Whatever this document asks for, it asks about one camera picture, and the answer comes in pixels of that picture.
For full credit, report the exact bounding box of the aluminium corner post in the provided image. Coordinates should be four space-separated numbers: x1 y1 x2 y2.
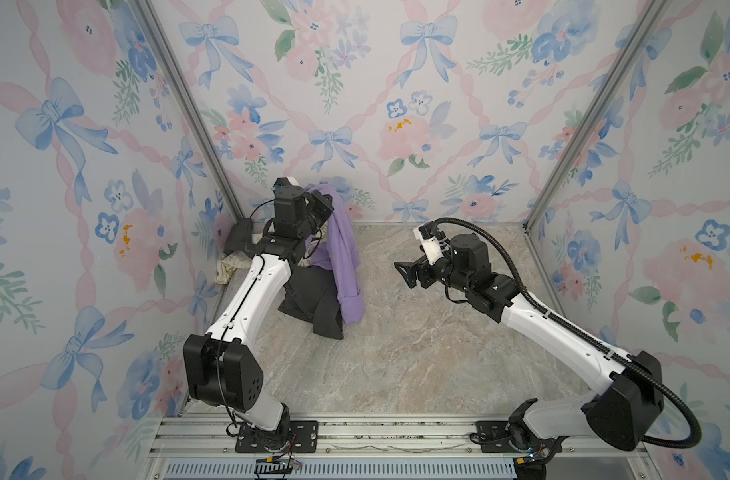
523 0 670 234
128 0 243 220

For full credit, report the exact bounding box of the aluminium corner post right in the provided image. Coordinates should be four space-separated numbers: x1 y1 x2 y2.
523 0 670 234

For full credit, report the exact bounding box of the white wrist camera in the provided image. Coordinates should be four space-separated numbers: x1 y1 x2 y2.
414 221 449 265
272 177 299 193

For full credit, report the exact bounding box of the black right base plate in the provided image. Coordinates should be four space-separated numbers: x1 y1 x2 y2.
469 420 519 453

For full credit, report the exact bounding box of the dark grey cloth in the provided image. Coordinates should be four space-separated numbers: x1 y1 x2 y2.
278 266 344 340

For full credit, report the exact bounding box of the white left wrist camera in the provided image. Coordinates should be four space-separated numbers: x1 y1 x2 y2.
272 177 299 193

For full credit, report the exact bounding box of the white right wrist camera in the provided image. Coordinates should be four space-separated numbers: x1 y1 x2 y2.
414 221 449 265

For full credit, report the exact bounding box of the aluminium corner post left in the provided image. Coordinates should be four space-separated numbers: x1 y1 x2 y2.
128 0 243 220

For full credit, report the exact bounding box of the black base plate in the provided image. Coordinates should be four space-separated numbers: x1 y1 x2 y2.
469 420 519 453
234 420 319 455

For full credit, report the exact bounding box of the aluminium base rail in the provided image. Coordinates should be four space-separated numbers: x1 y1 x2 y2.
138 413 662 479

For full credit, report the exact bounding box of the purple cloth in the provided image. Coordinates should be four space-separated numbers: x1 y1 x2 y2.
306 183 365 324

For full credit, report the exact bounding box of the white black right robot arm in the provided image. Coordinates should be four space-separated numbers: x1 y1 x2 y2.
395 226 664 451

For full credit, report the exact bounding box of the cream patterned cloth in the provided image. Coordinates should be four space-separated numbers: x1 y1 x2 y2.
215 233 261 285

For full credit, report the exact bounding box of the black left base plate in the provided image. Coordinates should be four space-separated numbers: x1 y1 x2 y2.
234 420 319 455

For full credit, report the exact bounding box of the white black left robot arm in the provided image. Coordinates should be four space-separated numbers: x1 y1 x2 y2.
183 177 365 450

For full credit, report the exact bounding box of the black corrugated cable conduit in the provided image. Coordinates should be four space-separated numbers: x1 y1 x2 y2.
430 217 703 450

